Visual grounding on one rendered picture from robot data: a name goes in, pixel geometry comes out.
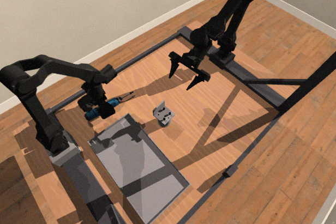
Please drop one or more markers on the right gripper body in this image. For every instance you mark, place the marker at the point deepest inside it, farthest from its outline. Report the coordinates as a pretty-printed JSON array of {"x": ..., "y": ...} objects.
[{"x": 201, "y": 73}]

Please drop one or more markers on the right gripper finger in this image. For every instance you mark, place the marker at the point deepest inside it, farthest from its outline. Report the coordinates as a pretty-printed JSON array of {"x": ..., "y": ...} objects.
[
  {"x": 174, "y": 67},
  {"x": 195, "y": 81}
]

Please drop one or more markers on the dark blue screwdriver barrel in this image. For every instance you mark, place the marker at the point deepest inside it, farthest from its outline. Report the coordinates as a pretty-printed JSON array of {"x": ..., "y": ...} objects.
[{"x": 94, "y": 113}]

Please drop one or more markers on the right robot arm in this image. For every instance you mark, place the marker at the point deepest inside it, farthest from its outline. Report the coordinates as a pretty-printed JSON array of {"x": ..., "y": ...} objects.
[{"x": 214, "y": 29}]

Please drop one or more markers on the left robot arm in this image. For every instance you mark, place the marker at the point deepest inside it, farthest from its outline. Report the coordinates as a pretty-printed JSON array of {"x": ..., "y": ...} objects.
[{"x": 49, "y": 131}]

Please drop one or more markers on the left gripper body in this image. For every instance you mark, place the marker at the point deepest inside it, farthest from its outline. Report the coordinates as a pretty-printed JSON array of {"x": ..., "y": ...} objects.
[{"x": 106, "y": 109}]

